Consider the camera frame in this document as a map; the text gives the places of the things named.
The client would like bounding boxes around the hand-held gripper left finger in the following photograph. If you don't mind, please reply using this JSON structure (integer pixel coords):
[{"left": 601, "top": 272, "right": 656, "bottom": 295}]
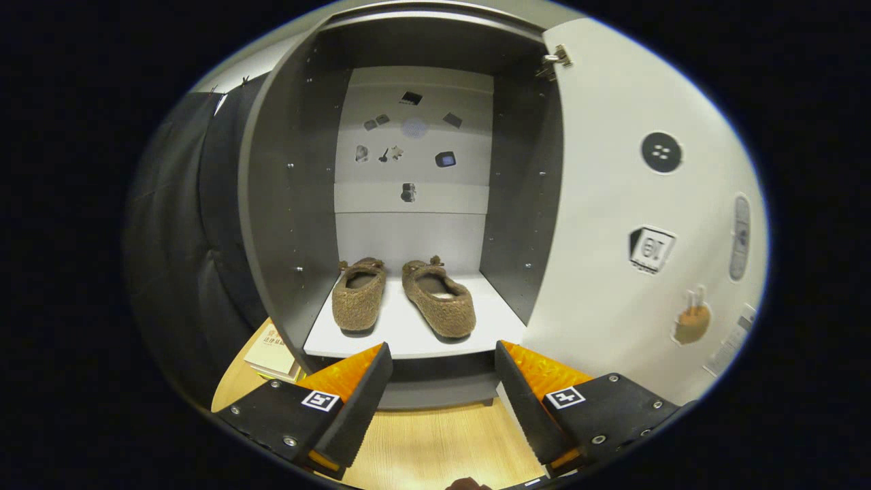
[{"left": 216, "top": 342, "right": 395, "bottom": 477}]

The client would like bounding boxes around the brown fuzzy shoe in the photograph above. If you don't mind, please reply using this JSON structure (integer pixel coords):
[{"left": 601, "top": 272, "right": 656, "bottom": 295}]
[
  {"left": 331, "top": 257, "right": 387, "bottom": 333},
  {"left": 401, "top": 255, "right": 477, "bottom": 340}
]

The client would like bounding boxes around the beige cover book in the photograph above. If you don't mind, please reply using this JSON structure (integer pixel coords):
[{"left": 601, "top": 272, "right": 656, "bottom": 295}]
[{"left": 244, "top": 321, "right": 300, "bottom": 375}]

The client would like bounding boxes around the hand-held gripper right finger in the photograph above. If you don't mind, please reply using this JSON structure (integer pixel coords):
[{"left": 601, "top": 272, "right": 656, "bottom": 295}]
[{"left": 495, "top": 340, "right": 681, "bottom": 475}]

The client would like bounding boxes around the dark grey shoe cabinet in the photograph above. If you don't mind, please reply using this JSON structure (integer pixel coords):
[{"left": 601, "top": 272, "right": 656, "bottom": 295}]
[{"left": 238, "top": 7, "right": 565, "bottom": 412}]

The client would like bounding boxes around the beige shoe cabinet door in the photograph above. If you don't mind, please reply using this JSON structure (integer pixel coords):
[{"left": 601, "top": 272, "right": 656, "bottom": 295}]
[{"left": 521, "top": 17, "right": 770, "bottom": 409}]

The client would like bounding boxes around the row of black cloth clips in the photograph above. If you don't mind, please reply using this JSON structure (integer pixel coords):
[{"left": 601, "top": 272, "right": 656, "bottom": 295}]
[{"left": 208, "top": 73, "right": 252, "bottom": 96}]

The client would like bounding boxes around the black backdrop cloth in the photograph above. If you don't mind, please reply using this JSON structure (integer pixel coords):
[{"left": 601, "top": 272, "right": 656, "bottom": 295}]
[{"left": 126, "top": 75, "right": 286, "bottom": 409}]

